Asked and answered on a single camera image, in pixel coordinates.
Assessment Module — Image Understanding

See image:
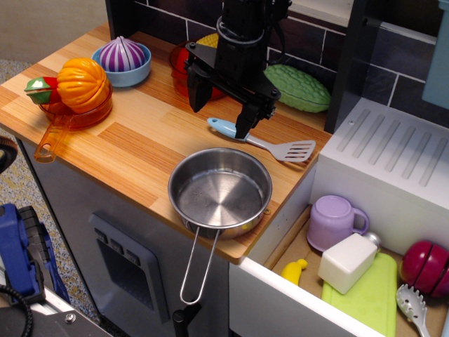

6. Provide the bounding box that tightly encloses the red transparent cup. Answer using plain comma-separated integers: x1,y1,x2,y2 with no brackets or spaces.
169,40,226,101

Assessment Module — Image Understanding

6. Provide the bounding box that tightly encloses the white sink drawer front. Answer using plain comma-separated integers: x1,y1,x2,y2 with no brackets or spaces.
229,258,381,336

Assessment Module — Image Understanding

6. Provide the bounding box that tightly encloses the toy kitchen oven cabinet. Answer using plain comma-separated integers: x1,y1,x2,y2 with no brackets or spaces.
20,140,231,336

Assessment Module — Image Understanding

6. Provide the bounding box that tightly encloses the stainless steel pan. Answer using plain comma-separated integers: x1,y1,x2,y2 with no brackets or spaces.
167,147,274,305

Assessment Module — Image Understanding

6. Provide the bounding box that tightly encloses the white drying rack block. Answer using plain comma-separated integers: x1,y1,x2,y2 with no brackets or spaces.
311,98,448,253

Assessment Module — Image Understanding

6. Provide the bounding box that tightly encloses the yellow toy banana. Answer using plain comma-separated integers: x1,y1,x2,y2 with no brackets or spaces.
281,259,308,286

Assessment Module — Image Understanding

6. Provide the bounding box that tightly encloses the red green toy tomato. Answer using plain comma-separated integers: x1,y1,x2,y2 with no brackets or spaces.
24,77,62,105

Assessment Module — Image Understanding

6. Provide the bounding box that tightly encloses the purple plastic mug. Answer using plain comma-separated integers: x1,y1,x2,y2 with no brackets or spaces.
307,195,370,252

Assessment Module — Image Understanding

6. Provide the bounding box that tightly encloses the blue black clamp tool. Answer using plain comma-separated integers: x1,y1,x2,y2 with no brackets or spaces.
1,204,70,303

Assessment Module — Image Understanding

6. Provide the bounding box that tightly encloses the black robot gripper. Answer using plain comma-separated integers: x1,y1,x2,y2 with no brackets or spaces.
185,34,281,139

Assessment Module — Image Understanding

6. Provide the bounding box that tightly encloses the purple striped toy onion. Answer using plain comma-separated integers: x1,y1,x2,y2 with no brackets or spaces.
99,36,145,72

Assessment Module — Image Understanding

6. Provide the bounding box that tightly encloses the blue handled grey spatula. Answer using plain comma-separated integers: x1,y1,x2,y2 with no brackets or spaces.
208,117,316,163

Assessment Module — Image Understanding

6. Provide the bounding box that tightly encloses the white salt shaker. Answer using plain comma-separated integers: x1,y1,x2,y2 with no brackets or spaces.
318,232,382,294

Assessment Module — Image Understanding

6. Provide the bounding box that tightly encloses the orange transparent measuring cup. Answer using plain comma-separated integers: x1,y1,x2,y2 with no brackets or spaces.
34,84,113,164

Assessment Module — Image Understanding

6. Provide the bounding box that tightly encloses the grey pasta spoon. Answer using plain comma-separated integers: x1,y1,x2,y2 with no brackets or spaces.
396,284,430,337

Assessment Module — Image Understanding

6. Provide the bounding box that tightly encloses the black cable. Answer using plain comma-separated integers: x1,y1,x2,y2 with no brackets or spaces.
0,284,34,337

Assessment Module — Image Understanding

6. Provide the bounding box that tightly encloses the lime green cutting board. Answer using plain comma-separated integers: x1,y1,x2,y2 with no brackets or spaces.
321,253,397,336

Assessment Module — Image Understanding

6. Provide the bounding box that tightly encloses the magenta toy fruit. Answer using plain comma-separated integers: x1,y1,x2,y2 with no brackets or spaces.
399,240,448,298

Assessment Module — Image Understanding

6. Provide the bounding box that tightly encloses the red toy pepper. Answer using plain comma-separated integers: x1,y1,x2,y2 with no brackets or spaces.
175,46,189,74

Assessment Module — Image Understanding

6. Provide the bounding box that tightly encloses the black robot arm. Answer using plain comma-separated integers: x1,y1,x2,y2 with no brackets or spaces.
185,1,291,139

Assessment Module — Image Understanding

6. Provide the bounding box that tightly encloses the light blue bowl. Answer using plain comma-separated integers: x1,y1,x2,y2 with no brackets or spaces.
92,37,152,88

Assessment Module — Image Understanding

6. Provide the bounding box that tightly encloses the yellow toy corn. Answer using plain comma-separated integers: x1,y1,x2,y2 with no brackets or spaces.
196,33,219,48

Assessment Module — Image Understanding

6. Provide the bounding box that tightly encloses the orange toy pumpkin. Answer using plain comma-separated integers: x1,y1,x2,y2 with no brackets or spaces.
57,58,111,114

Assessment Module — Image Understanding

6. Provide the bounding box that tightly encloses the green toy bitter gourd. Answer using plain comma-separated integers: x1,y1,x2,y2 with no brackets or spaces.
264,65,331,113

